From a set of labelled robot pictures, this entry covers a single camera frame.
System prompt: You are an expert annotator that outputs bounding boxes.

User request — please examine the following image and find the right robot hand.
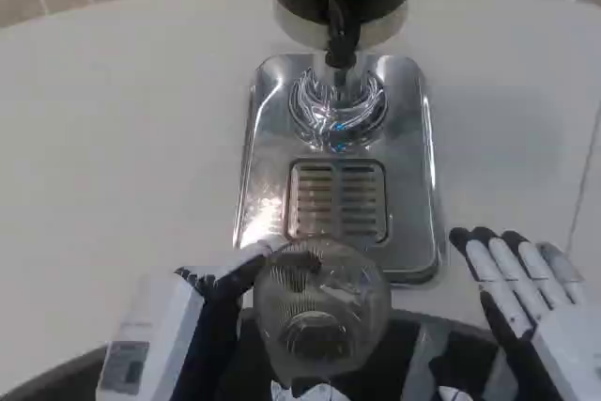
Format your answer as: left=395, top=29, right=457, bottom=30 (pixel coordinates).
left=449, top=225, right=601, bottom=401

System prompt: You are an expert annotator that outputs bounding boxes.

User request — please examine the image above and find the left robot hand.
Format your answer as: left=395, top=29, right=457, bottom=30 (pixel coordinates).
left=95, top=237, right=335, bottom=401

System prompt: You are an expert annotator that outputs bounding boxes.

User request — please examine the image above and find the clear ribbed glass cup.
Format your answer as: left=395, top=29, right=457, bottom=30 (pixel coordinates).
left=253, top=239, right=393, bottom=380

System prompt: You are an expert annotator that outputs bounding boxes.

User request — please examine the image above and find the steel drip tray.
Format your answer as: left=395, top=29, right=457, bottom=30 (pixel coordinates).
left=232, top=54, right=448, bottom=288

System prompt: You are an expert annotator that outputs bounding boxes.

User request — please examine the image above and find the slotted steel drain grid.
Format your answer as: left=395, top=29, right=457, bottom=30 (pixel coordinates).
left=285, top=159, right=392, bottom=241

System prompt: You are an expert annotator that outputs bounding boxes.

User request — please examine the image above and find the black dispenser tap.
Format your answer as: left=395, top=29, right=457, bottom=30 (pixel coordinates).
left=324, top=0, right=362, bottom=69

